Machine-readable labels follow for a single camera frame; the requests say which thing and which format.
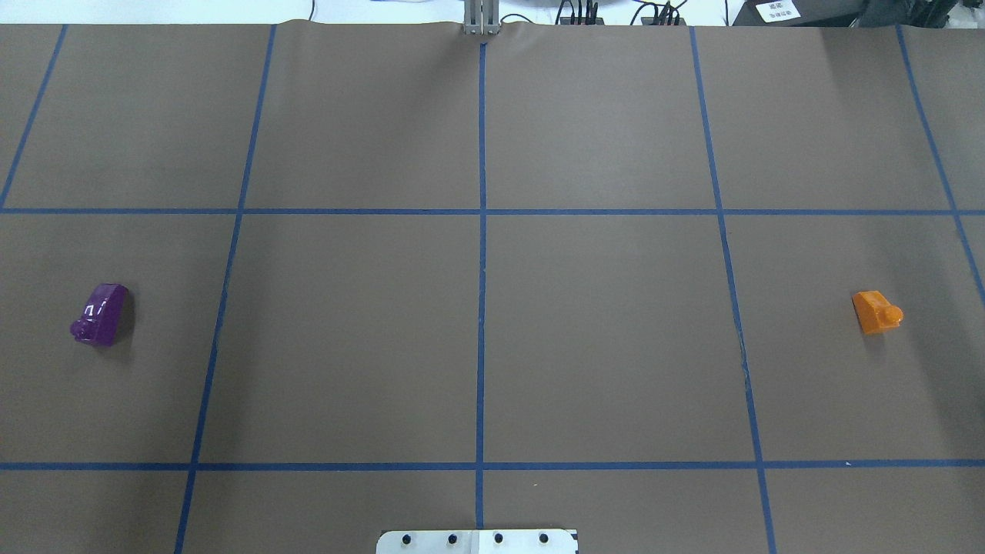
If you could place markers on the orange trapezoid block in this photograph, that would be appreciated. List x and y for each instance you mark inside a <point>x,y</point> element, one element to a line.
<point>875,314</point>

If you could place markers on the purple trapezoid block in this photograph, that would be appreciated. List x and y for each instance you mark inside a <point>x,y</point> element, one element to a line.
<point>99,321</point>

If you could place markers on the aluminium frame post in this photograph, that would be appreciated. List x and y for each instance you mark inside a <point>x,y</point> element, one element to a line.
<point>481,17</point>

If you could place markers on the white metal base plate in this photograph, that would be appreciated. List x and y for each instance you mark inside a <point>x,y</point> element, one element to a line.
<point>479,541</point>

